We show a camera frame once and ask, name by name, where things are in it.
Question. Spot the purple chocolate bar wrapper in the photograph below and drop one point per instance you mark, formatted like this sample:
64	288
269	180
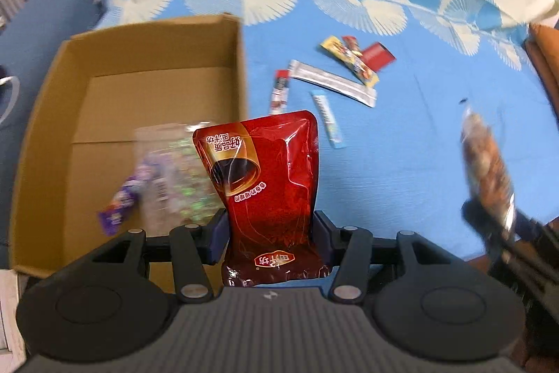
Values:
129	194

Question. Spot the blue white fan-pattern cloth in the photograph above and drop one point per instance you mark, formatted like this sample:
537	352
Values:
397	165

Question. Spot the blue denim sofa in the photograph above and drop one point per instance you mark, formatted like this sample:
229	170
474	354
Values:
28	47

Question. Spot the yellow snack bar wrapper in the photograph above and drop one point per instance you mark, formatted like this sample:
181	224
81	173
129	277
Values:
341	52

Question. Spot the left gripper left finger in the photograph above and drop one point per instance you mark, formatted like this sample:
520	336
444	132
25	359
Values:
197	256

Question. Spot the brown cardboard box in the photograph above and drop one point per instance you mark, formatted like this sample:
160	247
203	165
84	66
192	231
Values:
101	87

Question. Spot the red coffee pouch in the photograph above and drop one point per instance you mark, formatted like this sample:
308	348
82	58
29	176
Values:
265	170

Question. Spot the peanut snack bag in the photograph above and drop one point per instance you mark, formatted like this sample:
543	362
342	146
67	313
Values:
488	178

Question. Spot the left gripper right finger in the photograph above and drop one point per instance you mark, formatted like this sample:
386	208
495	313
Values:
349	250

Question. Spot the clear candy bag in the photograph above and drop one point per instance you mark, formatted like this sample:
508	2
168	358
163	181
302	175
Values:
178	190

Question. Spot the orange cushion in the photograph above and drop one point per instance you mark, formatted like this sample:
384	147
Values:
542	47

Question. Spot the small red packet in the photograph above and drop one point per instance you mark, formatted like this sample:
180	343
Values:
377	57

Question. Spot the red white stick packet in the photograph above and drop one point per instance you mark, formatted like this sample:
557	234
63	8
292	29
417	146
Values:
280	91

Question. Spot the silver long stick packet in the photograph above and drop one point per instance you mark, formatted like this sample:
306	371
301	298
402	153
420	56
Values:
332	82

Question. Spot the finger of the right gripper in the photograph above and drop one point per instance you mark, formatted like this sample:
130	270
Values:
497	235

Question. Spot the light blue stick packet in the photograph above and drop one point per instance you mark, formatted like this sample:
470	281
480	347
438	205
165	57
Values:
332	129

